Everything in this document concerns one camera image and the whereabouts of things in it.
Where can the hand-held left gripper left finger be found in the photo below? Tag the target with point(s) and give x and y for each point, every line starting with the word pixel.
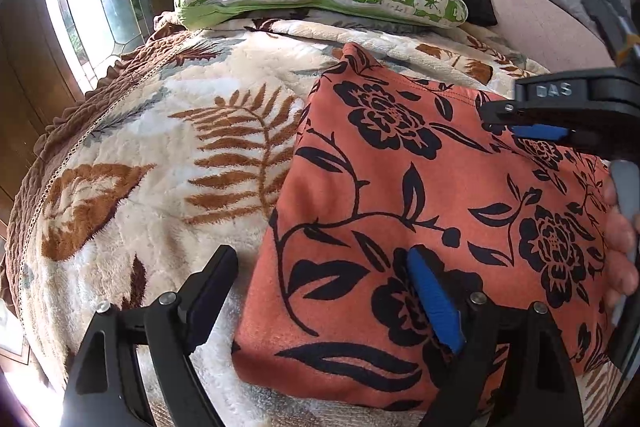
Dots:
pixel 205 302

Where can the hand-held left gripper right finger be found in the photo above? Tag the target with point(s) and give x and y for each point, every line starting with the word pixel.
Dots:
pixel 435 297

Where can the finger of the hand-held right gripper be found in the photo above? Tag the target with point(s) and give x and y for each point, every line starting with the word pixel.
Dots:
pixel 540 132

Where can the orange floral blouse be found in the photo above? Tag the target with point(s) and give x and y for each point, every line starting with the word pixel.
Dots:
pixel 390 187

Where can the person's right hand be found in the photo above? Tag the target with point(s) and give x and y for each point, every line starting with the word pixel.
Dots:
pixel 617 232

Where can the pink sofa back cushion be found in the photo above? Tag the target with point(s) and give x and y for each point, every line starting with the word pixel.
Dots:
pixel 540 22

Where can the leaf print blanket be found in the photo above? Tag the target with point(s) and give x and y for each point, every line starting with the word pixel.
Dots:
pixel 165 167

